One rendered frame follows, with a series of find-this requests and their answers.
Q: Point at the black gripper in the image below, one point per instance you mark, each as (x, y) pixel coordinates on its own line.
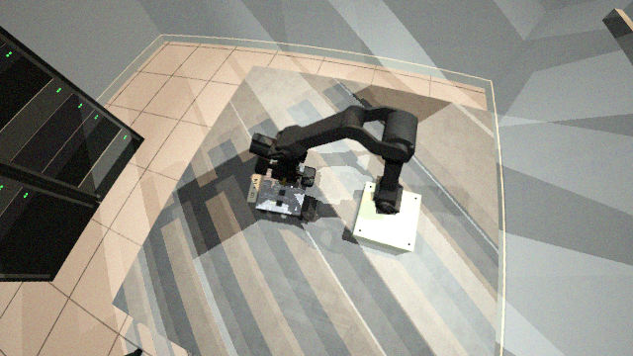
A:
(292, 175)

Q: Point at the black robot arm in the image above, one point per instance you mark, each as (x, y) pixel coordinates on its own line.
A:
(397, 147)

